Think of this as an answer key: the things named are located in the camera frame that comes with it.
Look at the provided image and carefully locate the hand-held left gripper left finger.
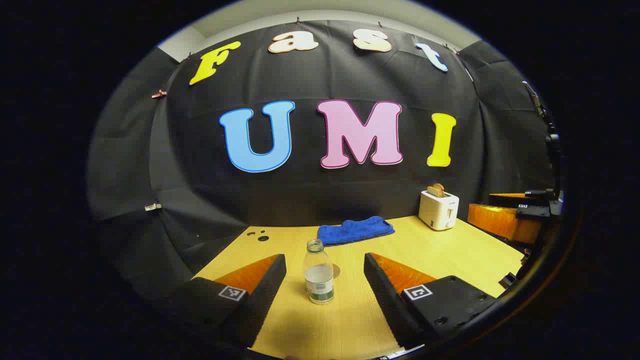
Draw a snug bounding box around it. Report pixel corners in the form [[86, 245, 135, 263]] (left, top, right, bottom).
[[150, 253, 287, 351]]

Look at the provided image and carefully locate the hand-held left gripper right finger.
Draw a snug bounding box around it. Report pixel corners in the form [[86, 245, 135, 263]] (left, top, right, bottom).
[[363, 252, 498, 351]]

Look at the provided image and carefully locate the clear plastic water bottle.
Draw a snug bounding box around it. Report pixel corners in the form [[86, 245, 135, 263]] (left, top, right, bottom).
[[303, 239, 335, 305]]

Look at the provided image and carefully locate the white toaster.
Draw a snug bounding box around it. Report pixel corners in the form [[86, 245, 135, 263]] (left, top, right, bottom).
[[418, 190, 460, 231]]

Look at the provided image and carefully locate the black tripod stand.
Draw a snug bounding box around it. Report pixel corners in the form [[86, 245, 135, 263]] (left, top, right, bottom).
[[521, 80, 565, 191]]

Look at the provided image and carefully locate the blue towel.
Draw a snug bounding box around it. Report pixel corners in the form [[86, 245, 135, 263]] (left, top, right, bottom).
[[317, 216, 396, 247]]

